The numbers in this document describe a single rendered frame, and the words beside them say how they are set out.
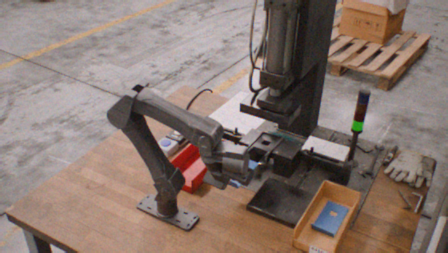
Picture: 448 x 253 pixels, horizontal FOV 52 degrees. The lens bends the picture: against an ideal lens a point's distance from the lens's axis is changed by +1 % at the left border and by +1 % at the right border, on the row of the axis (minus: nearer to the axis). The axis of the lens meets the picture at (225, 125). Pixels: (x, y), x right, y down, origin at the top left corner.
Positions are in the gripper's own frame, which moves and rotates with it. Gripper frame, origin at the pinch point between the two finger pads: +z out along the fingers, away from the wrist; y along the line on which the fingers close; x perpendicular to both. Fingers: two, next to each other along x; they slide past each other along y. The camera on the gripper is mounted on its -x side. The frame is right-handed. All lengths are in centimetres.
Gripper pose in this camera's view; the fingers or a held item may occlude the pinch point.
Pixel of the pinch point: (226, 181)
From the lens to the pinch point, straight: 139.3
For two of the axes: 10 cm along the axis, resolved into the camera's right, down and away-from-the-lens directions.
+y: 4.5, -8.3, 3.4
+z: 2.2, 4.7, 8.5
